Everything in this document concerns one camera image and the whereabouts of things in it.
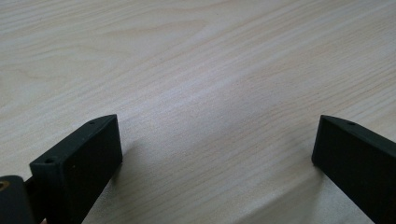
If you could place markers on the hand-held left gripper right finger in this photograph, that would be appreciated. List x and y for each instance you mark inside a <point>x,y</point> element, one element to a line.
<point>358,161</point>

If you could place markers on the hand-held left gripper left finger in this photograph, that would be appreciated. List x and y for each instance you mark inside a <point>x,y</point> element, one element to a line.
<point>77,168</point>

